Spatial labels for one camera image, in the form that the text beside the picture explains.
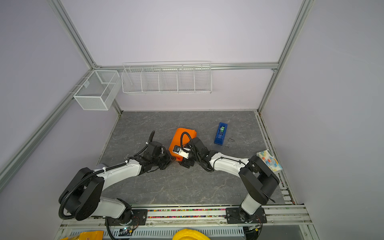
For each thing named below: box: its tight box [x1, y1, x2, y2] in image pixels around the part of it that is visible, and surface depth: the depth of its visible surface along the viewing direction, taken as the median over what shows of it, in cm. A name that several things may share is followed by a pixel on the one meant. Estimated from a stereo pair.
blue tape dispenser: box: [213, 122, 228, 146], surface depth 104 cm
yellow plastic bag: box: [60, 231, 105, 240], surface depth 68 cm
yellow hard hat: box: [172, 228, 212, 240], surface depth 67 cm
